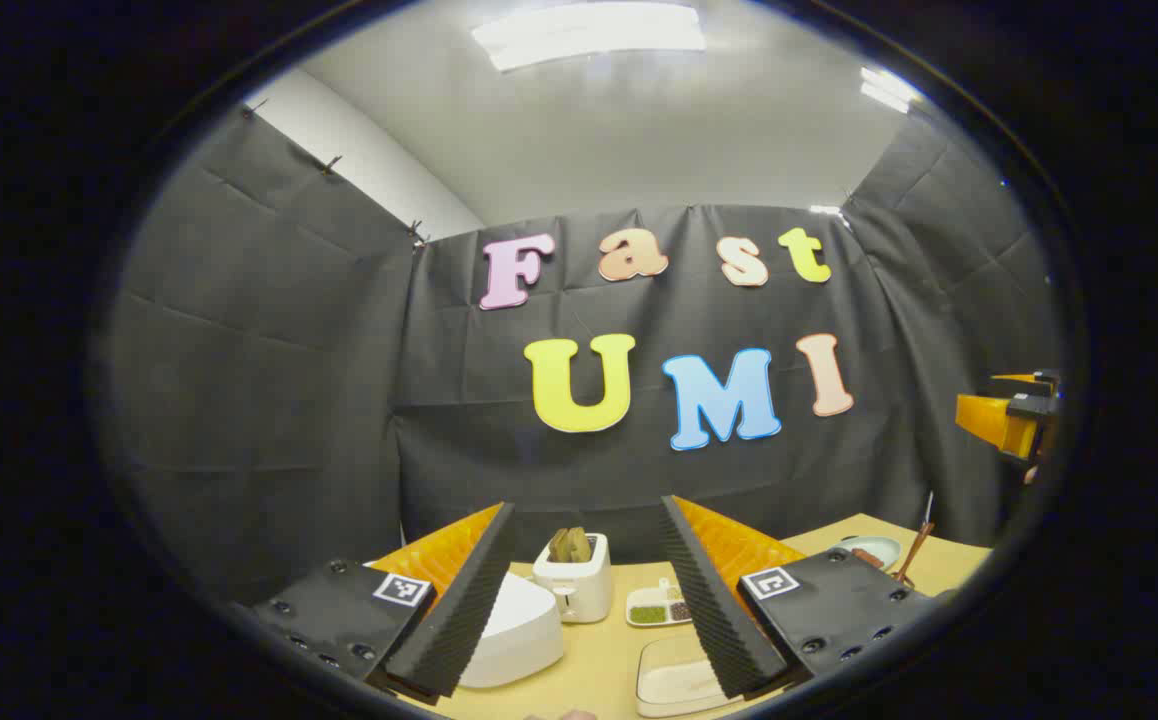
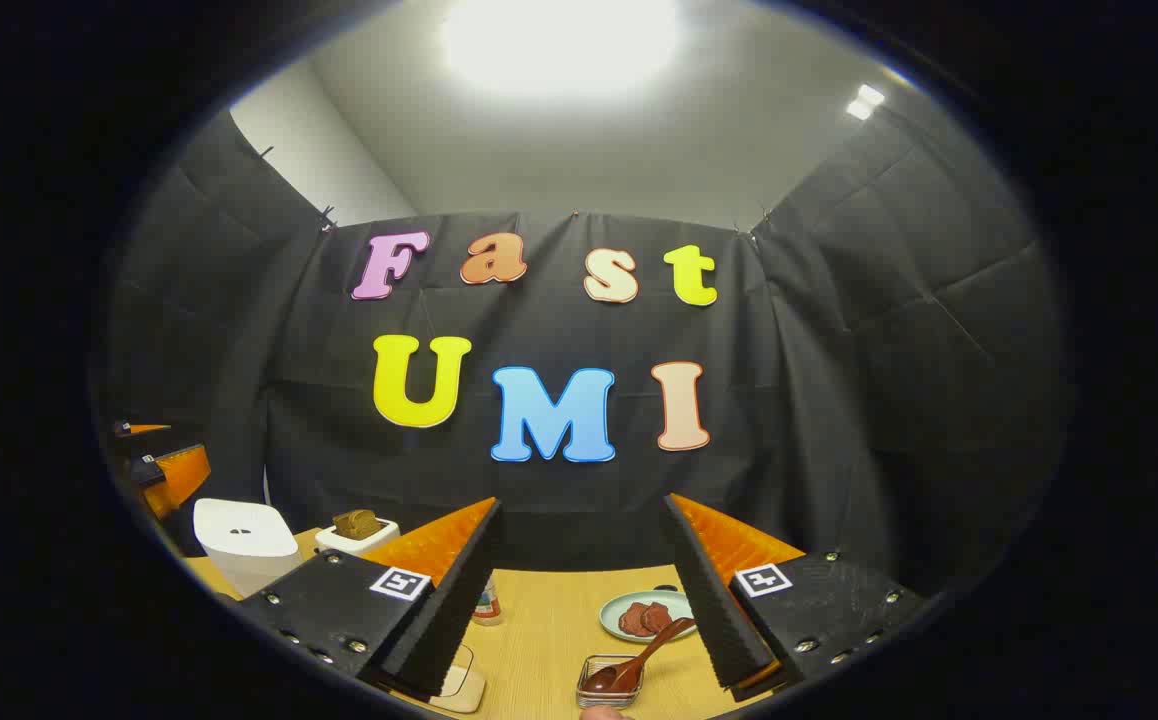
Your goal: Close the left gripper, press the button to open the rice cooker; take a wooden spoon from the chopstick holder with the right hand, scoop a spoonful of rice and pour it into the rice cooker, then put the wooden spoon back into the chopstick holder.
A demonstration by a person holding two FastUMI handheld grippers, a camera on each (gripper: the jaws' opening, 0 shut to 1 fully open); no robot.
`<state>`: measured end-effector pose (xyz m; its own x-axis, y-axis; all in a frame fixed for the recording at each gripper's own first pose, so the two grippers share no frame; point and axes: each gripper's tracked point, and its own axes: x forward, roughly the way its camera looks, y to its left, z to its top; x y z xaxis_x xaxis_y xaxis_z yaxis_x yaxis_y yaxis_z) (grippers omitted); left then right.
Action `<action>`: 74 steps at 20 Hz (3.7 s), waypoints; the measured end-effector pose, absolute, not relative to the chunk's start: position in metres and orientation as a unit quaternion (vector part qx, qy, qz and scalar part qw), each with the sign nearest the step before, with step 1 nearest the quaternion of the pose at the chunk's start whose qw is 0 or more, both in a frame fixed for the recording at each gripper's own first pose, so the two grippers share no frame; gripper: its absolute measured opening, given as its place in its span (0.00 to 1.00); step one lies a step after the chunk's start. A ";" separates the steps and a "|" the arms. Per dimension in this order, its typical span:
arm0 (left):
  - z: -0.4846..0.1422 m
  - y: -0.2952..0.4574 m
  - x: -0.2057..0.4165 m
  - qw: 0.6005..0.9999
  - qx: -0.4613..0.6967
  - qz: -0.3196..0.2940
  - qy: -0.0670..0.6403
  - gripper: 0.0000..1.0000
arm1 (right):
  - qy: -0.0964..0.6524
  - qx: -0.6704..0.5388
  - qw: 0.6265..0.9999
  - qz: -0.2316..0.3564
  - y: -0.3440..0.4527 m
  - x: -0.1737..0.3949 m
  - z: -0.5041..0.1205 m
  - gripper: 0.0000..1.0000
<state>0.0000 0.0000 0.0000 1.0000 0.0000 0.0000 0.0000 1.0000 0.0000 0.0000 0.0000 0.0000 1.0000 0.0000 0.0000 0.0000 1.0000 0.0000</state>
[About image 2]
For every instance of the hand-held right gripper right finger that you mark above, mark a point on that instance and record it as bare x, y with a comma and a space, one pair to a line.
709, 600

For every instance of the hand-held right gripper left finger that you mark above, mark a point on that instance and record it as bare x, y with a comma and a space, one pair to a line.
454, 610

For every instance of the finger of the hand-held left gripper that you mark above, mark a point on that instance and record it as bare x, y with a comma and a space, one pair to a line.
179, 475
144, 429

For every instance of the brown wooden spoon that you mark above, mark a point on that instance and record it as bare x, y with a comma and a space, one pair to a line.
639, 655

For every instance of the white rice cooker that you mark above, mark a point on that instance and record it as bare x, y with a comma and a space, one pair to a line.
244, 540

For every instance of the clear plastic water bottle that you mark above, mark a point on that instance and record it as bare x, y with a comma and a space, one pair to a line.
487, 605

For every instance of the red meat slice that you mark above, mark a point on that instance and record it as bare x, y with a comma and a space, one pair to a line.
632, 620
659, 615

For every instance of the clear glass dish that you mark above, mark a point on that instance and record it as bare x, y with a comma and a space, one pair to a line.
464, 685

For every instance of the pale green plate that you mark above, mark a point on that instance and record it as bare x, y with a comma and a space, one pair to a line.
614, 610

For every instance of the white toaster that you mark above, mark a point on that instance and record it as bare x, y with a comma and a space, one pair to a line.
354, 545

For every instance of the brown bread slice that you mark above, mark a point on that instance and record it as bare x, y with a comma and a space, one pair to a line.
347, 525
369, 522

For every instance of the black backdrop cloth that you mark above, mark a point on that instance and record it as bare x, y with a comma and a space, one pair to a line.
839, 400

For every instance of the small ceiling light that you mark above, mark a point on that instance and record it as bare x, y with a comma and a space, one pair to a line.
864, 102

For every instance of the large ceiling light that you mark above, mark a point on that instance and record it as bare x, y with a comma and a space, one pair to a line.
559, 40

